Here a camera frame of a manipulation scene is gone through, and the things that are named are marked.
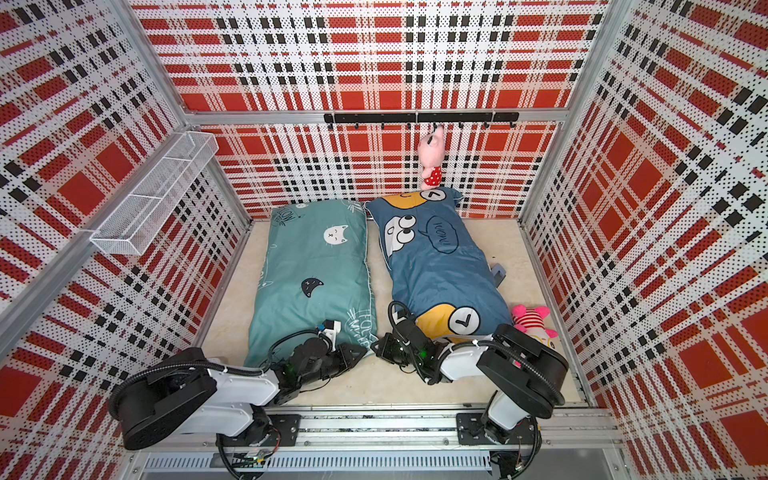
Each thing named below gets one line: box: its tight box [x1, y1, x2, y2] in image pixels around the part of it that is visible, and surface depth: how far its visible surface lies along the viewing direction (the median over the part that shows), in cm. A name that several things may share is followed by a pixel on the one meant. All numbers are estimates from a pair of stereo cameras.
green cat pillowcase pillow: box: [244, 200, 379, 367], surface depth 95 cm
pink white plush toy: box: [511, 304, 559, 349], surface depth 90 cm
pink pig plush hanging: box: [418, 122, 446, 191], surface depth 95 cm
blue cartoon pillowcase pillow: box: [365, 188, 513, 342], surface depth 92 cm
